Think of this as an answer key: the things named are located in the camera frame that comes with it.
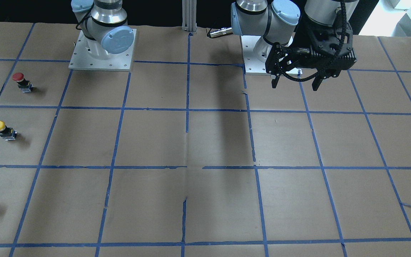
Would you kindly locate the red push button switch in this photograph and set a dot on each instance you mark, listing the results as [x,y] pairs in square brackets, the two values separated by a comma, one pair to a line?
[23,84]

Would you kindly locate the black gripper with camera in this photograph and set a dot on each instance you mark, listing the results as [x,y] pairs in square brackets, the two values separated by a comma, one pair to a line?
[300,40]

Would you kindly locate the grey metal base plate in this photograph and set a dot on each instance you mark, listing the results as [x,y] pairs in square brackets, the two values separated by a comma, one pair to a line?
[89,55]

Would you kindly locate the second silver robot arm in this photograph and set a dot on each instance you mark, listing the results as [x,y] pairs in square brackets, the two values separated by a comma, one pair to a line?
[278,20]

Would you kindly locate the metal cable connector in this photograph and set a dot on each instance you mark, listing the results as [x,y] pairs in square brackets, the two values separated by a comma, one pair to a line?
[220,32]

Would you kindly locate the brown paper table mat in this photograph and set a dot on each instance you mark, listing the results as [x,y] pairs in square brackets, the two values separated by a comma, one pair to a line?
[187,155]

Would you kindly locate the yellow push button switch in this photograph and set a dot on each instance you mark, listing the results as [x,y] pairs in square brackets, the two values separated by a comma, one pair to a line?
[7,133]

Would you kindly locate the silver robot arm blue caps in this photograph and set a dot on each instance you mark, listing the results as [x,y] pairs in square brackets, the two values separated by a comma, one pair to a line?
[105,42]

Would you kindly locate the aluminium frame post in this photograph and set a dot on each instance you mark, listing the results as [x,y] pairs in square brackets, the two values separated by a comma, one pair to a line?
[189,16]

